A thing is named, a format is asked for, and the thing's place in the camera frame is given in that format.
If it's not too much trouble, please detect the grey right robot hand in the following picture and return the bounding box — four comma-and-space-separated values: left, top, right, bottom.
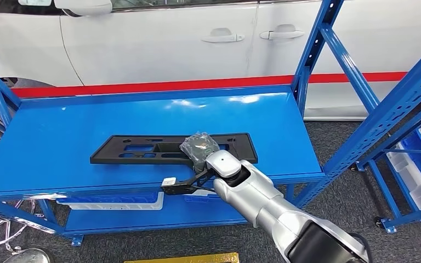
179, 131, 221, 173

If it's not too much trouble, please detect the black plastic plate frame part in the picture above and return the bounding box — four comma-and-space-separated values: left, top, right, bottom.
89, 133, 259, 166

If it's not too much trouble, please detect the blue metal shelf rack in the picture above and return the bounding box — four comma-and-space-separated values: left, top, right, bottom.
0, 0, 421, 248

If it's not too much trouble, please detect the red barrier belt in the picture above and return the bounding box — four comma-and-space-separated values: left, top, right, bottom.
0, 71, 409, 100

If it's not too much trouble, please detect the white car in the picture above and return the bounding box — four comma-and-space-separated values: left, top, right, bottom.
0, 0, 421, 121

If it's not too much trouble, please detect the yellow floor tape square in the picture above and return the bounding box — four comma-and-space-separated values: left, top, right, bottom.
123, 252, 240, 263

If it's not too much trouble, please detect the chrome stanchion with disc base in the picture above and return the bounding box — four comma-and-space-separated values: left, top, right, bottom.
1, 248, 55, 263

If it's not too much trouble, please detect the blue metal rack on casters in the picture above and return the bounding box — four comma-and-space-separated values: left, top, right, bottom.
350, 94, 421, 234

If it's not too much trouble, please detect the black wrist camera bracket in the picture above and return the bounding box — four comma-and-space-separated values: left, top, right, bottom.
161, 167, 217, 196

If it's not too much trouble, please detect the black upper arm cable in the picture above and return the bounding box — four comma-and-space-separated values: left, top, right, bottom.
348, 232, 373, 263

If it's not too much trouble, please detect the black stool with chrome ring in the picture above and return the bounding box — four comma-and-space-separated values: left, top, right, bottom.
0, 199, 37, 255

